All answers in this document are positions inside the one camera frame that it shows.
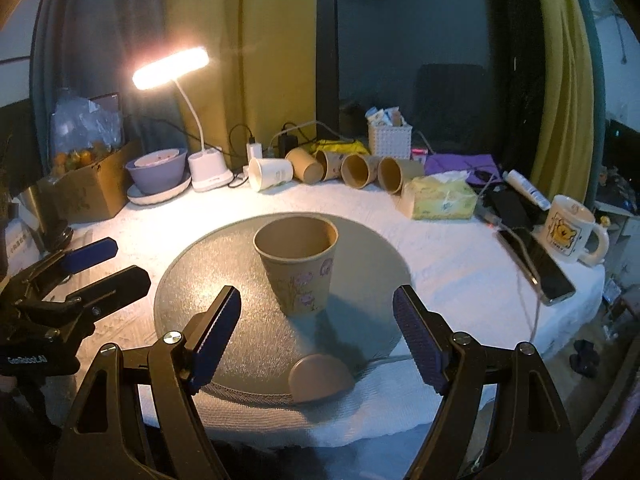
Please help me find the patterned brown paper cup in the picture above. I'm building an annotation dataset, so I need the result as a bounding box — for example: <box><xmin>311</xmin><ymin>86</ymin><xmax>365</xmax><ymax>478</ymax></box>
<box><xmin>253</xmin><ymin>214</ymin><xmax>340</xmax><ymax>316</ymax></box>

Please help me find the white paper cup lying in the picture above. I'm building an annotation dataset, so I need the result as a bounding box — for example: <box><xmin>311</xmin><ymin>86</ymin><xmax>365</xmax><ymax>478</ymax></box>
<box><xmin>248</xmin><ymin>158</ymin><xmax>293</xmax><ymax>192</ymax></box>

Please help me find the brown paper cup lying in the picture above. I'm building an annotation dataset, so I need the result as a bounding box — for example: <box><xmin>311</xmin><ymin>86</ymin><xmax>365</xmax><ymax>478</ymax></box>
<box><xmin>314</xmin><ymin>150</ymin><xmax>345</xmax><ymax>181</ymax></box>
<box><xmin>378</xmin><ymin>157</ymin><xmax>424</xmax><ymax>195</ymax></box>
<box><xmin>341</xmin><ymin>154</ymin><xmax>381</xmax><ymax>190</ymax></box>
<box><xmin>285</xmin><ymin>148</ymin><xmax>323</xmax><ymax>185</ymax></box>

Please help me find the cardboard box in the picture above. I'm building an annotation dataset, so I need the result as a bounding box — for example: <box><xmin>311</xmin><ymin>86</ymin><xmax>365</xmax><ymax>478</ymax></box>
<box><xmin>37</xmin><ymin>139</ymin><xmax>142</xmax><ymax>223</ymax></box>

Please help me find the white plate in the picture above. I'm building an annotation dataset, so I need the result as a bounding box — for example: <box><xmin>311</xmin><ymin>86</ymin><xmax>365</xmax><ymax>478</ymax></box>
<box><xmin>126</xmin><ymin>171</ymin><xmax>192</xmax><ymax>206</ymax></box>

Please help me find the purple bowl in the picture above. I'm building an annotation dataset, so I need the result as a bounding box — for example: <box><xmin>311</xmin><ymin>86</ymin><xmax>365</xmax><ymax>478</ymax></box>
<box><xmin>125</xmin><ymin>148</ymin><xmax>186</xmax><ymax>194</ymax></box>

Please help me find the plastic bag of fruit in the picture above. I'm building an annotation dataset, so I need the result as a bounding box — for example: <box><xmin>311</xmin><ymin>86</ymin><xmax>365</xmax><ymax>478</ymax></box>
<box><xmin>49</xmin><ymin>89</ymin><xmax>125</xmax><ymax>174</ymax></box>

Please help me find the black smartphone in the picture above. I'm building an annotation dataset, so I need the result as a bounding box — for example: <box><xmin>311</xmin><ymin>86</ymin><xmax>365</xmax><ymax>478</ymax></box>
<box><xmin>497</xmin><ymin>228</ymin><xmax>576</xmax><ymax>306</ymax></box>

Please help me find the white desk lamp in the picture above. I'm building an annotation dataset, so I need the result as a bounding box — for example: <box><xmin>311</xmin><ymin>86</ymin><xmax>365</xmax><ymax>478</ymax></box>
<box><xmin>131</xmin><ymin>46</ymin><xmax>233</xmax><ymax>193</ymax></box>

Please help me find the grey round placemat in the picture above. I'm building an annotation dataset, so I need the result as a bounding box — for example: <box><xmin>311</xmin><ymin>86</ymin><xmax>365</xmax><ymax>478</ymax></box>
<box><xmin>153</xmin><ymin>212</ymin><xmax>414</xmax><ymax>397</ymax></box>

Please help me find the brown round lid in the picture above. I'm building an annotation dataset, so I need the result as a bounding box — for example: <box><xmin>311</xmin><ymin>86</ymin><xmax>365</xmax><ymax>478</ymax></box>
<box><xmin>288</xmin><ymin>353</ymin><xmax>355</xmax><ymax>403</ymax></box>

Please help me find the white cartoon mug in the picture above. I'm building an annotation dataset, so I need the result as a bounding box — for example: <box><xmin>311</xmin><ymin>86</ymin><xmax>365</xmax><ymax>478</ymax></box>
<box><xmin>540</xmin><ymin>195</ymin><xmax>610</xmax><ymax>266</ymax></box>

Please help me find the white power adapter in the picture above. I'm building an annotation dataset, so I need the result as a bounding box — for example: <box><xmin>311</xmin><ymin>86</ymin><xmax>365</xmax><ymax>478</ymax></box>
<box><xmin>246</xmin><ymin>142</ymin><xmax>262</xmax><ymax>162</ymax></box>

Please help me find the yellow tissue pack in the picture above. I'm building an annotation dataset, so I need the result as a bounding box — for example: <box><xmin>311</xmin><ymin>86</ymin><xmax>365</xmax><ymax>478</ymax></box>
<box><xmin>397</xmin><ymin>170</ymin><xmax>477</xmax><ymax>220</ymax></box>

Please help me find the white tube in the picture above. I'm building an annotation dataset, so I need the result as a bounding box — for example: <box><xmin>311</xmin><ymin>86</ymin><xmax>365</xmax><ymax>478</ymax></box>
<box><xmin>502</xmin><ymin>169</ymin><xmax>551</xmax><ymax>211</ymax></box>

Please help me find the black power adapter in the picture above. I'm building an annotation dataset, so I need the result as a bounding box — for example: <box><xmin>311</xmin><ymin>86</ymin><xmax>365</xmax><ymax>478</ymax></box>
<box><xmin>277</xmin><ymin>133</ymin><xmax>298</xmax><ymax>158</ymax></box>

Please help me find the purple cloth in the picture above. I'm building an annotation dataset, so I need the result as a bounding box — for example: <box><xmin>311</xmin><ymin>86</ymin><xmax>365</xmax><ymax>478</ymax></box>
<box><xmin>424</xmin><ymin>154</ymin><xmax>502</xmax><ymax>186</ymax></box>

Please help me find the yellow snack bag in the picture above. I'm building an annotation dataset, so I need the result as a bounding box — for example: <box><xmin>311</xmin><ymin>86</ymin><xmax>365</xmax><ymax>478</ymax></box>
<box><xmin>309</xmin><ymin>140</ymin><xmax>370</xmax><ymax>155</ymax></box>

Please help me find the white perforated basket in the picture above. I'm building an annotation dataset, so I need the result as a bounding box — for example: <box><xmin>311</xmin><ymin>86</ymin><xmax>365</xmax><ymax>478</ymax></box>
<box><xmin>369</xmin><ymin>125</ymin><xmax>412</xmax><ymax>159</ymax></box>

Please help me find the yellow curtain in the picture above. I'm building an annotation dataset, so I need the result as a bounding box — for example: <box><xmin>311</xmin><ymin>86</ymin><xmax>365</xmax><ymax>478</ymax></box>
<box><xmin>164</xmin><ymin>0</ymin><xmax>317</xmax><ymax>166</ymax></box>

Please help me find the black cable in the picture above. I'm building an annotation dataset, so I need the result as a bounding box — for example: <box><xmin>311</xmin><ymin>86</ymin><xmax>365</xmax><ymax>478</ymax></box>
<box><xmin>226</xmin><ymin>122</ymin><xmax>257</xmax><ymax>158</ymax></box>

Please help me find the grey plug with white cable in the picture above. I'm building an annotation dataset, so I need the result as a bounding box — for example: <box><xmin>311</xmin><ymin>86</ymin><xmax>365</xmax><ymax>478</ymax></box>
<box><xmin>267</xmin><ymin>119</ymin><xmax>355</xmax><ymax>148</ymax></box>

